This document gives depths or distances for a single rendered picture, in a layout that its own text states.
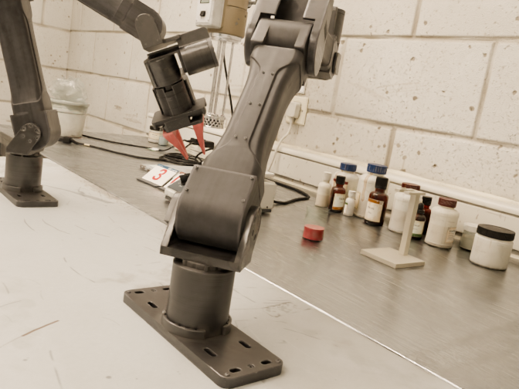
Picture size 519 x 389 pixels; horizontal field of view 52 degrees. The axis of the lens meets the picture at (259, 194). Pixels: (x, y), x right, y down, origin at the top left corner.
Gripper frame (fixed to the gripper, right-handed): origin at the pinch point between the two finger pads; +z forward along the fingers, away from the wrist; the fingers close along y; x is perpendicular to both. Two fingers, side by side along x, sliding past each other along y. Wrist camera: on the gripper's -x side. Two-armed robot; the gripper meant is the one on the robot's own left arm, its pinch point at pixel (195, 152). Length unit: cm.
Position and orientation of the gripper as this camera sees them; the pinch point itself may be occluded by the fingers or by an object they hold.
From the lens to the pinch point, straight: 105.4
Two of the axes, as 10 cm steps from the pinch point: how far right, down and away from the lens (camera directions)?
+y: -9.6, 2.8, 0.7
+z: 2.8, 8.4, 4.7
